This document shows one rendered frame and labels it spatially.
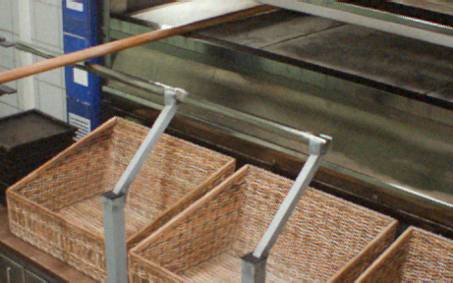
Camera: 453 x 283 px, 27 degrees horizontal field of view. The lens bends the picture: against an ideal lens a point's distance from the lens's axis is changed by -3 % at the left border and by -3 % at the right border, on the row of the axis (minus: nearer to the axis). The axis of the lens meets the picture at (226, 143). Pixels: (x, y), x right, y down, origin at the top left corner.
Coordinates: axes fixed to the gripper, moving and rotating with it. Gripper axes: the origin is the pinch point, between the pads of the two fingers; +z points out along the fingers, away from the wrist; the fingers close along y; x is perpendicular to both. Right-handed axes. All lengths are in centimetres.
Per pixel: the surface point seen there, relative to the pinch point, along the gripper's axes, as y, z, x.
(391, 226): 33, 95, -52
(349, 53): -1, 58, -78
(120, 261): 42, 48, 1
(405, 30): -23, 100, -42
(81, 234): 48, 19, -9
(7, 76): -1.4, 9.6, 7.1
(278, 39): -1, 34, -75
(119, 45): -1.9, 9.5, -32.4
